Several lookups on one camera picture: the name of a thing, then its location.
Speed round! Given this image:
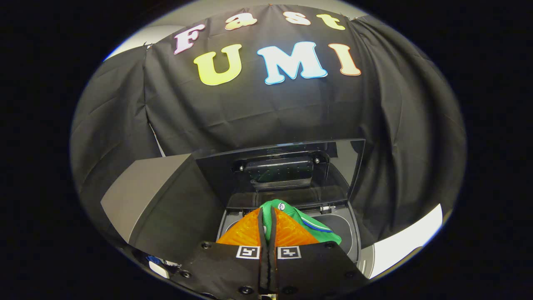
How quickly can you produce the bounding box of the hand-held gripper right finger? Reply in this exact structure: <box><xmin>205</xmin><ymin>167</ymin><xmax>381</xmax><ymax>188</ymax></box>
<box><xmin>269</xmin><ymin>206</ymin><xmax>369</xmax><ymax>299</ymax></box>

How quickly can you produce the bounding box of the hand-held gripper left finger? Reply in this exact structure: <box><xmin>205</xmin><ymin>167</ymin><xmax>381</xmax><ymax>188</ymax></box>
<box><xmin>175</xmin><ymin>206</ymin><xmax>269</xmax><ymax>299</ymax></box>

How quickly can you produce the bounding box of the green polo shirt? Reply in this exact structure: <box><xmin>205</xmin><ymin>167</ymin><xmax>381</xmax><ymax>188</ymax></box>
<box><xmin>259</xmin><ymin>199</ymin><xmax>342</xmax><ymax>246</ymax></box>

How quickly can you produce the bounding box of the grey washing machine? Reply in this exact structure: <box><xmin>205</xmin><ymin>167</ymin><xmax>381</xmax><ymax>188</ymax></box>
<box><xmin>214</xmin><ymin>202</ymin><xmax>375</xmax><ymax>280</ymax></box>

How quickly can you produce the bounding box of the white flat board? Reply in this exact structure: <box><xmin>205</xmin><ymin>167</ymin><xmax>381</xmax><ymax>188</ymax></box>
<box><xmin>369</xmin><ymin>203</ymin><xmax>444</xmax><ymax>279</ymax></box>

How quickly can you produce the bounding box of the grey cabinet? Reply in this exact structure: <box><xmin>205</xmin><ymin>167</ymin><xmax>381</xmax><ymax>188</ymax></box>
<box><xmin>101</xmin><ymin>153</ymin><xmax>228</xmax><ymax>263</ymax></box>

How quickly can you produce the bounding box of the black backdrop cloth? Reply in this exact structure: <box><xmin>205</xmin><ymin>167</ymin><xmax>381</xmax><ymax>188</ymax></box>
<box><xmin>70</xmin><ymin>4</ymin><xmax>467</xmax><ymax>250</ymax></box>

